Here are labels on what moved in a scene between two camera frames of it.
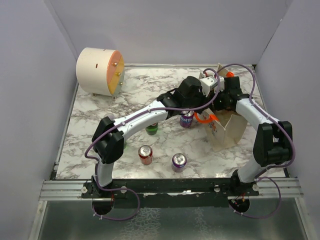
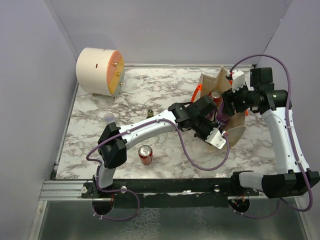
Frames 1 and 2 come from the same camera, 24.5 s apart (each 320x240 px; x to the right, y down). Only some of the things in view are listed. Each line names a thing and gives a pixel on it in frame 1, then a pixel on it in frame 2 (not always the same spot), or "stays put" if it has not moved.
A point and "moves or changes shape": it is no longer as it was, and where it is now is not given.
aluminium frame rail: x=71 y=191 stays put
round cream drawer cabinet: x=100 y=71 stays put
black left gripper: x=204 y=98 to x=212 y=126
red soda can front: x=145 y=153 stays put
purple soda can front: x=179 y=161 to x=222 y=119
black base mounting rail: x=168 y=192 stays put
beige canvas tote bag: x=229 y=130 moves or changes shape
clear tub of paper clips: x=110 y=116 stays put
